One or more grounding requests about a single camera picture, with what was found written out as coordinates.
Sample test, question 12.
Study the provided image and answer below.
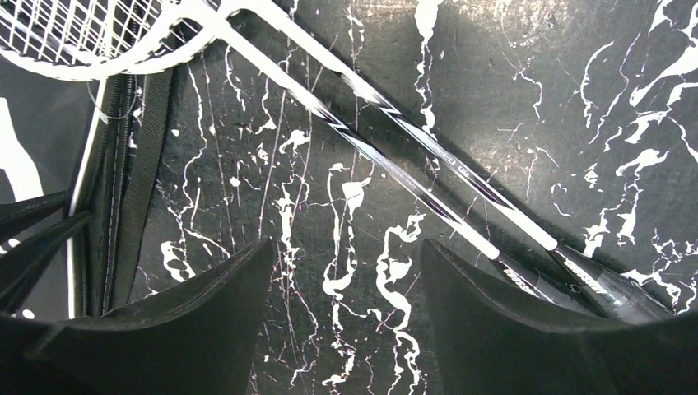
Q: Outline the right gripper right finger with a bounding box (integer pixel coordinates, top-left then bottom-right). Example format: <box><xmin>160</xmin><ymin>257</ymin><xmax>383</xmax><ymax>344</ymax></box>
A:
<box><xmin>420</xmin><ymin>239</ymin><xmax>697</xmax><ymax>394</ymax></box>

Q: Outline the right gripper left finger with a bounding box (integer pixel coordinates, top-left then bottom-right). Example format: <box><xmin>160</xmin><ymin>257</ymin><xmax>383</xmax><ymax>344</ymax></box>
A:
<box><xmin>1</xmin><ymin>238</ymin><xmax>276</xmax><ymax>394</ymax></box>

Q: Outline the white badminton racket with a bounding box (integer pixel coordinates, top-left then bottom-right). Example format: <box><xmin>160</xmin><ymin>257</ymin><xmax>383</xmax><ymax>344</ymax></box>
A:
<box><xmin>217</xmin><ymin>0</ymin><xmax>674</xmax><ymax>323</ymax></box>
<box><xmin>1</xmin><ymin>1</ymin><xmax>587</xmax><ymax>313</ymax></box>

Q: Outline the black racket bag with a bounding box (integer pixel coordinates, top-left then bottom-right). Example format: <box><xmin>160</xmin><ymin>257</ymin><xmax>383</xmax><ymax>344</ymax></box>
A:
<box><xmin>1</xmin><ymin>61</ymin><xmax>174</xmax><ymax>321</ymax></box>

